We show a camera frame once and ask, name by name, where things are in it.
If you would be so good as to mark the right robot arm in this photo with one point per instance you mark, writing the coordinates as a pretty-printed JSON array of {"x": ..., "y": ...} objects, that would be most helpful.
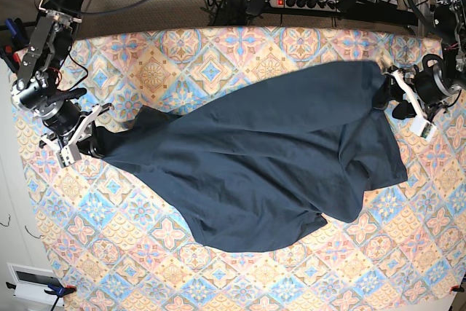
[{"x": 51, "y": 41}]

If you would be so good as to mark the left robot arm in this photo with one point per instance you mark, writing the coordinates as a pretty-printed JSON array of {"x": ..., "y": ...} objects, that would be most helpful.
[{"x": 448, "y": 23}]

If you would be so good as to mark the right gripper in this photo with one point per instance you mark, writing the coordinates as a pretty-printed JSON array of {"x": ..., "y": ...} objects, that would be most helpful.
[{"x": 55, "y": 108}]

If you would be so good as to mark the white floor vent box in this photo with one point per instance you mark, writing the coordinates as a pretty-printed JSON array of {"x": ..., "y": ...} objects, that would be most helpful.
[{"x": 32, "y": 275}]

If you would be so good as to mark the colourful patterned tablecloth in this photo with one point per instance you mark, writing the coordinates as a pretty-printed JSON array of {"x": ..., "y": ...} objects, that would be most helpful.
[{"x": 124, "y": 248}]

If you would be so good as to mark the upper left table clamp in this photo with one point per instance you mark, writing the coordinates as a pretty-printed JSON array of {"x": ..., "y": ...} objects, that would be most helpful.
[{"x": 9, "y": 51}]

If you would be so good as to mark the dark navy t-shirt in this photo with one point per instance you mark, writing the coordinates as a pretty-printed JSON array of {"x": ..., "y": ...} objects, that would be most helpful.
[{"x": 262, "y": 167}]

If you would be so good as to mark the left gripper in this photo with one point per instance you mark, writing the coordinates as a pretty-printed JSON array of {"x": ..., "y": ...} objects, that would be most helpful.
[{"x": 433, "y": 84}]

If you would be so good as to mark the table clamp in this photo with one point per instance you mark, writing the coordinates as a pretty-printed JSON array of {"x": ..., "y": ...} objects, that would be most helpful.
[
  {"x": 9, "y": 51},
  {"x": 457, "y": 289},
  {"x": 58, "y": 291}
]

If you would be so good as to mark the lower left table clamp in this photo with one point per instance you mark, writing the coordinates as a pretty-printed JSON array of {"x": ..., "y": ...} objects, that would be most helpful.
[{"x": 58, "y": 291}]

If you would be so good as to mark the white power strip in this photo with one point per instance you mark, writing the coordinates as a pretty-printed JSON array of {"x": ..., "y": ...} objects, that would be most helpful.
[{"x": 324, "y": 5}]

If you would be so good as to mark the lower right table clamp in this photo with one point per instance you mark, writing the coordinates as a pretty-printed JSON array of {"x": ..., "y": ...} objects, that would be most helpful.
[{"x": 457, "y": 289}]

